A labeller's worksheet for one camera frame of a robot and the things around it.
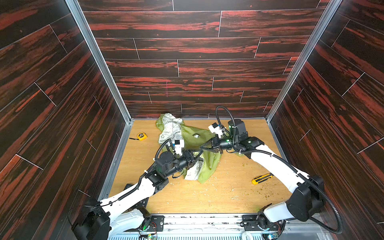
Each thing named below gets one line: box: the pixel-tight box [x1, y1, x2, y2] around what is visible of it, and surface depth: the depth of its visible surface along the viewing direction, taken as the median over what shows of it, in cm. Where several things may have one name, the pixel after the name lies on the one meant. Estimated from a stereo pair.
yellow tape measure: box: [129, 132, 148, 141], surface depth 110 cm
